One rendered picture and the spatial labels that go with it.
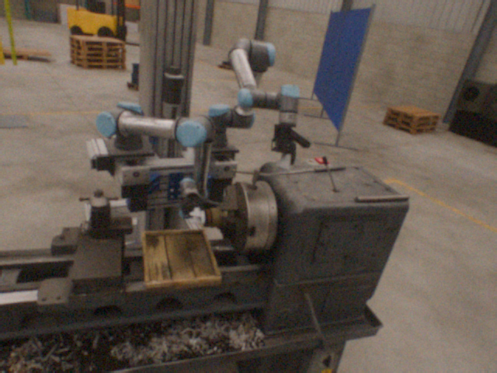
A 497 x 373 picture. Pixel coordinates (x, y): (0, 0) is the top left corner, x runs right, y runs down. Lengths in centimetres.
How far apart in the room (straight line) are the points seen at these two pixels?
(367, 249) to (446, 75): 1056
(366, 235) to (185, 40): 136
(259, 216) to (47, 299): 81
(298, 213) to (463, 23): 1101
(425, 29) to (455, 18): 85
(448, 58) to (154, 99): 1066
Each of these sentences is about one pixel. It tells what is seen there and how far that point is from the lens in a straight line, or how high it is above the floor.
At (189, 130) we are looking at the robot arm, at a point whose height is 139.
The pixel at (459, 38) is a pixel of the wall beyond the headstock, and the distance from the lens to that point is 1203.
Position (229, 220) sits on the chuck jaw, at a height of 111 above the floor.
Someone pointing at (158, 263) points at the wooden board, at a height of 89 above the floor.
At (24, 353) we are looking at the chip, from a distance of 175.
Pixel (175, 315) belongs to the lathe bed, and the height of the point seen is 70.
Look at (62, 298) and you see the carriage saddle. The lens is 143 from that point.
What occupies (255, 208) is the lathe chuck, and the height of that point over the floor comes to 119.
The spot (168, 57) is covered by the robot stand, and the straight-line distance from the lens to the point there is 204.
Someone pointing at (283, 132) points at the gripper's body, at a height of 147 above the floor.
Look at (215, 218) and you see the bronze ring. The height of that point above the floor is 110.
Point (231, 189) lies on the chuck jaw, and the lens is 153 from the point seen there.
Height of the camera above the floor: 187
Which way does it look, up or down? 26 degrees down
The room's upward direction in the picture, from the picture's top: 10 degrees clockwise
